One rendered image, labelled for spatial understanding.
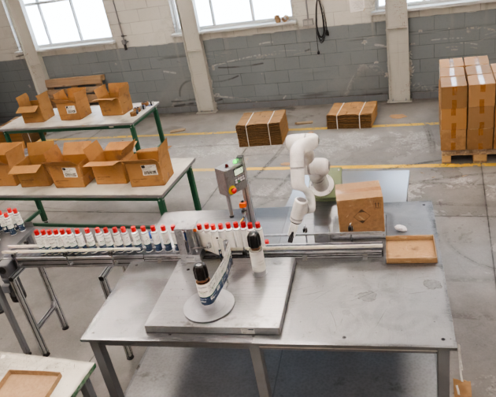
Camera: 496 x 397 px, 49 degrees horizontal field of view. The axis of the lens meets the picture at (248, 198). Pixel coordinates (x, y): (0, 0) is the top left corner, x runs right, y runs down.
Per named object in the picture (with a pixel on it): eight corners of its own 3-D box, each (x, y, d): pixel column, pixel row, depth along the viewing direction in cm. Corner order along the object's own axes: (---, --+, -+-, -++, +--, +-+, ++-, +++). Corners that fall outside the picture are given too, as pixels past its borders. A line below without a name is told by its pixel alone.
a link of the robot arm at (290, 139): (320, 176, 394) (298, 177, 399) (321, 161, 398) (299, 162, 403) (306, 146, 350) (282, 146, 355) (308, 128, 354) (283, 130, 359)
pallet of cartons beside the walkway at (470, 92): (520, 161, 600) (527, 82, 559) (440, 164, 626) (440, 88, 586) (507, 121, 700) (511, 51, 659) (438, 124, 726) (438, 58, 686)
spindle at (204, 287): (199, 309, 320) (189, 268, 307) (203, 299, 327) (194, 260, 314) (213, 309, 317) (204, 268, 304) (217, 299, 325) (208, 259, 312)
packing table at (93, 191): (1, 257, 602) (-27, 194, 567) (45, 220, 668) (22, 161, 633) (180, 265, 528) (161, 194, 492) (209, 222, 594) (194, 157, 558)
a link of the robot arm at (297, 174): (308, 165, 354) (310, 212, 358) (287, 167, 347) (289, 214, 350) (316, 165, 347) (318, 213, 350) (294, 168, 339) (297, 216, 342)
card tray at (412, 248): (386, 263, 339) (386, 258, 337) (386, 240, 361) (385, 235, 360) (437, 262, 331) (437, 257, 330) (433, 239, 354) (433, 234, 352)
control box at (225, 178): (219, 194, 360) (213, 168, 351) (238, 183, 369) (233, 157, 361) (229, 198, 353) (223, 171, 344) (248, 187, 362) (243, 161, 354)
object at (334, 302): (80, 342, 324) (79, 339, 323) (164, 213, 452) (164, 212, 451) (457, 350, 270) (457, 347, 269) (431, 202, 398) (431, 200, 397)
